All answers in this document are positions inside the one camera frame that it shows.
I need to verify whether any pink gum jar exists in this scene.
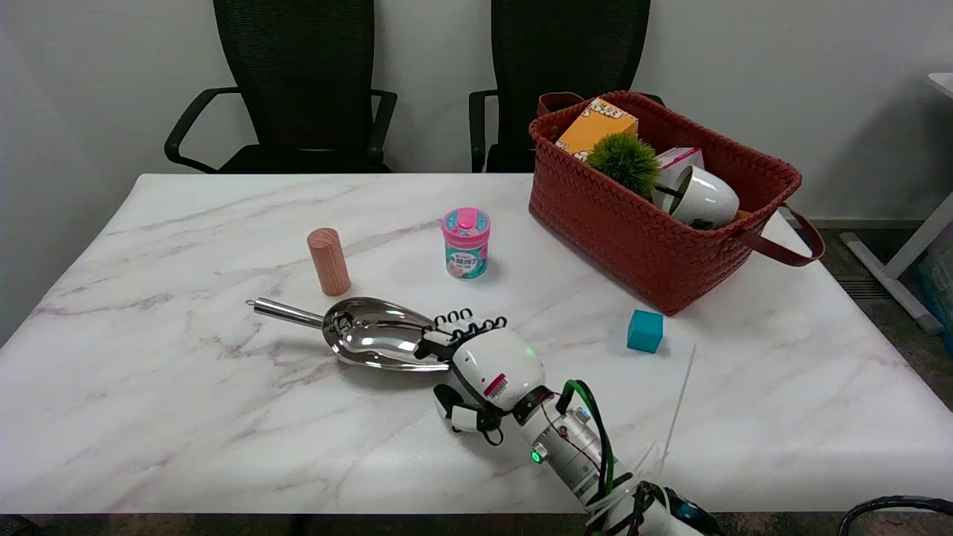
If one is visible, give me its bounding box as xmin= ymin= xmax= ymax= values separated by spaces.
xmin=441 ymin=208 xmax=491 ymax=281

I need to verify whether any white cable tie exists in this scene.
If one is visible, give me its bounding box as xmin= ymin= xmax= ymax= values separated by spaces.
xmin=633 ymin=344 xmax=698 ymax=477

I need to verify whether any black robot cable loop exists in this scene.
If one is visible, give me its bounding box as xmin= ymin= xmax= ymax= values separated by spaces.
xmin=838 ymin=495 xmax=953 ymax=536

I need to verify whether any teal cube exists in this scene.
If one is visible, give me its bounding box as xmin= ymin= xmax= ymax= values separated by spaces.
xmin=626 ymin=310 xmax=664 ymax=354

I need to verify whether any pink wooden cylinder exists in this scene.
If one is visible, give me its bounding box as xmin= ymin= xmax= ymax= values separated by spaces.
xmin=307 ymin=228 xmax=351 ymax=297

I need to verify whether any green fuzzy plant ball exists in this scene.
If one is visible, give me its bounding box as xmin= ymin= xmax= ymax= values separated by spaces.
xmin=586 ymin=133 xmax=662 ymax=199

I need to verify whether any white ceramic pot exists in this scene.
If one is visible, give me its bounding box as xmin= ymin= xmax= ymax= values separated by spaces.
xmin=653 ymin=165 xmax=741 ymax=229

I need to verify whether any pink and white box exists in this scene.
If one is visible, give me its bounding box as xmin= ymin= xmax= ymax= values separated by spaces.
xmin=655 ymin=147 xmax=705 ymax=187

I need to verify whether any orange snack box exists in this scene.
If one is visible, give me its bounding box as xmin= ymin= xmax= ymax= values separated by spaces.
xmin=555 ymin=97 xmax=640 ymax=162

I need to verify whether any black mesh office chair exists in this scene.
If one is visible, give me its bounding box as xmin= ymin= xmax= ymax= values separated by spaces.
xmin=165 ymin=0 xmax=398 ymax=174
xmin=469 ymin=0 xmax=665 ymax=173

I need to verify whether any white desk leg frame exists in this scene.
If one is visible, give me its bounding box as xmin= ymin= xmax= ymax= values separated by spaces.
xmin=840 ymin=73 xmax=953 ymax=334

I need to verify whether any red woven basket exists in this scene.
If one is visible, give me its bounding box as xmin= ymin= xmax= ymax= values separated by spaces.
xmin=528 ymin=91 xmax=826 ymax=316

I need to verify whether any shiny metal scoop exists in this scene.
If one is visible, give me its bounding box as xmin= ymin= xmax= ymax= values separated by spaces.
xmin=246 ymin=297 xmax=459 ymax=373

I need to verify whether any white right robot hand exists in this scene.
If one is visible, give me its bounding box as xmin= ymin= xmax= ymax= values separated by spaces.
xmin=414 ymin=308 xmax=548 ymax=446

